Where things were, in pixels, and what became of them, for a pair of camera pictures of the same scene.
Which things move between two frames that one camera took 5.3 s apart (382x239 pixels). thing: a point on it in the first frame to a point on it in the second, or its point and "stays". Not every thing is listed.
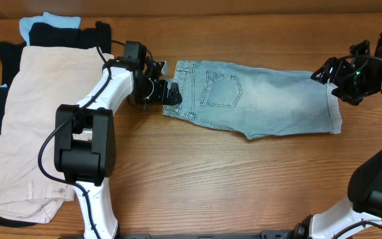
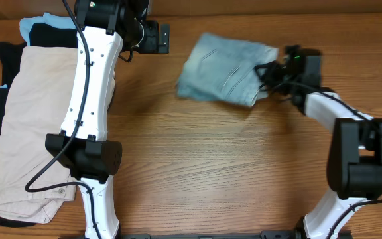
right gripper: [339, 68] to [271, 69]
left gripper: [160, 97] to [152, 45]
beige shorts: [45, 78] stays
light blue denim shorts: [262, 102] to [222, 68]
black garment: [40, 34] stays
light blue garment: [48, 18] stays
